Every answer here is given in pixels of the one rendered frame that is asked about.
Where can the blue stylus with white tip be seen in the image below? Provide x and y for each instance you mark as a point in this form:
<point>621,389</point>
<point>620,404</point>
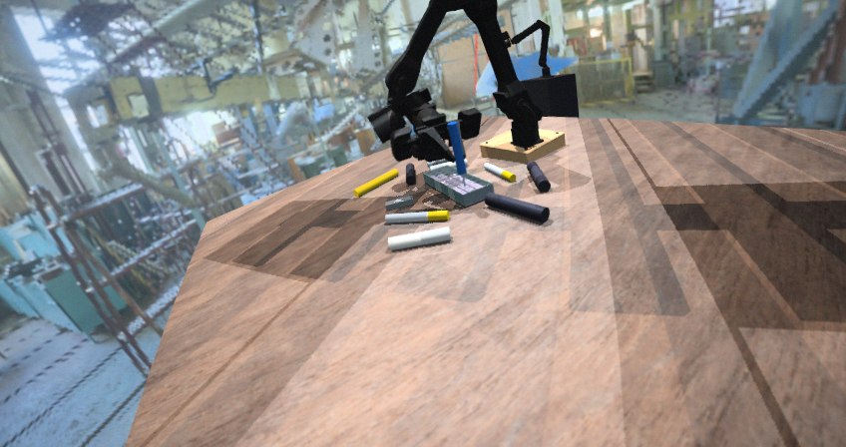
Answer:
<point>456,143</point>

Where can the keyboard with white letter keys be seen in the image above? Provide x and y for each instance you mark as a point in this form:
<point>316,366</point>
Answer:
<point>446,181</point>

